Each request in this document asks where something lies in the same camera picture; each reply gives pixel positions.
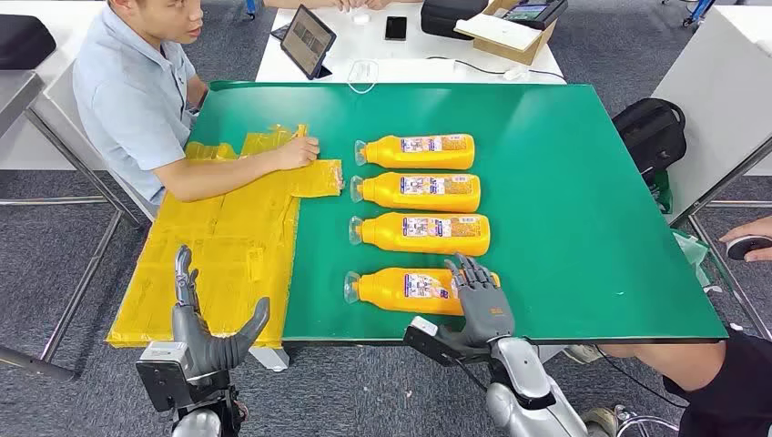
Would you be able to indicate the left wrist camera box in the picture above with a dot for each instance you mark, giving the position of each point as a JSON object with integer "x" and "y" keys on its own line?
{"x": 157, "y": 386}

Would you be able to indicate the black bag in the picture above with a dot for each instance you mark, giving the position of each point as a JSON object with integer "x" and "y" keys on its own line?
{"x": 24, "y": 42}

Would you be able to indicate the green table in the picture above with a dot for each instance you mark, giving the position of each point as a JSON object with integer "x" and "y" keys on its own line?
{"x": 573, "y": 211}

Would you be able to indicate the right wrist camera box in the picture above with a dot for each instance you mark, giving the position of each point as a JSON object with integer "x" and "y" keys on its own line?
{"x": 422, "y": 326}

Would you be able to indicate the person's right hand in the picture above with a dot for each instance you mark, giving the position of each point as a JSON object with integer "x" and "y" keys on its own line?
{"x": 298, "y": 154}

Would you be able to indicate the black terminal with screen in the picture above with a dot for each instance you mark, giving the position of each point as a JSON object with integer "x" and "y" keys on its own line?
{"x": 534, "y": 12}

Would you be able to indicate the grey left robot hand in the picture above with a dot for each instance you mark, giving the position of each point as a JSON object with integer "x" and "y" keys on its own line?
{"x": 202, "y": 350}

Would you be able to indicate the orange detergent bottle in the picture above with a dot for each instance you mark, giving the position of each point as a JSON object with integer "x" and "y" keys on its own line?
{"x": 416, "y": 160}
{"x": 386, "y": 289}
{"x": 416, "y": 200}
{"x": 422, "y": 241}

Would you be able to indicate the yellow taped mat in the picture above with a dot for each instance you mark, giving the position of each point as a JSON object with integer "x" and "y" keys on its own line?
{"x": 211, "y": 241}

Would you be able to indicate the white sheet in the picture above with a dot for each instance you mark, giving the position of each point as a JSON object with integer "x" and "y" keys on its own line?
{"x": 497, "y": 31}

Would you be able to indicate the green bag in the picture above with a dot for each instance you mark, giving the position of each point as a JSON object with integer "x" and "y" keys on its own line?
{"x": 663, "y": 193}

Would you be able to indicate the white table with metal legs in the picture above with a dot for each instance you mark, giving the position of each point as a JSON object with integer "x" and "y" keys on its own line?
{"x": 718, "y": 90}

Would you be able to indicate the black zip case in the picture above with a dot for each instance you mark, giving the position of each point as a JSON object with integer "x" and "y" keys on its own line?
{"x": 449, "y": 18}

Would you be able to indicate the white table with metal frame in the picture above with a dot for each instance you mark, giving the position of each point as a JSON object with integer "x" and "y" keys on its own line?
{"x": 72, "y": 9}

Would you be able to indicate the white power adapter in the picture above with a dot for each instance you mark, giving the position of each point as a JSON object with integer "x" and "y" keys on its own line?
{"x": 514, "y": 73}

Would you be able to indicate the clear plastic bag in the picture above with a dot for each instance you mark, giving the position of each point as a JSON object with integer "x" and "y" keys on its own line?
{"x": 692, "y": 256}

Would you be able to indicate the person's right forearm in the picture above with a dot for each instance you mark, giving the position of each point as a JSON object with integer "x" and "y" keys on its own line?
{"x": 217, "y": 178}

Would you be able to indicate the chrome chair base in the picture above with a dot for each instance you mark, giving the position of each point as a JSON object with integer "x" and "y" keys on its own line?
{"x": 639, "y": 422}

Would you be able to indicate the white earbud case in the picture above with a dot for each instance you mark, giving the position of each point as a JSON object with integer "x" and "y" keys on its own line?
{"x": 360, "y": 19}

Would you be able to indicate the cardboard box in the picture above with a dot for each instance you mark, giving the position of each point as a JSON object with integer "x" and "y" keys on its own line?
{"x": 512, "y": 54}

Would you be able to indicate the black smartphone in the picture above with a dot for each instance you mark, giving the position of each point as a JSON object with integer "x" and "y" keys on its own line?
{"x": 395, "y": 28}

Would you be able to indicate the black backpack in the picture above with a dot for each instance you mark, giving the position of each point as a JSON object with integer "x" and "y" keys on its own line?
{"x": 648, "y": 136}

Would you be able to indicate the black tablet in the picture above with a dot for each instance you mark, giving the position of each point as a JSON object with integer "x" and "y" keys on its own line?
{"x": 307, "y": 41}

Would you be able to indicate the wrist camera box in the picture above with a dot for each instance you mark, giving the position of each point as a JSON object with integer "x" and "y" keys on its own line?
{"x": 157, "y": 386}
{"x": 422, "y": 326}

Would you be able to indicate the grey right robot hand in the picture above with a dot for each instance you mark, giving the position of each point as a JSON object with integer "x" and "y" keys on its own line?
{"x": 485, "y": 313}

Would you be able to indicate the person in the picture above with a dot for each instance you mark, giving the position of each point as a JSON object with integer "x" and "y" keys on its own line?
{"x": 681, "y": 362}
{"x": 362, "y": 3}
{"x": 133, "y": 102}

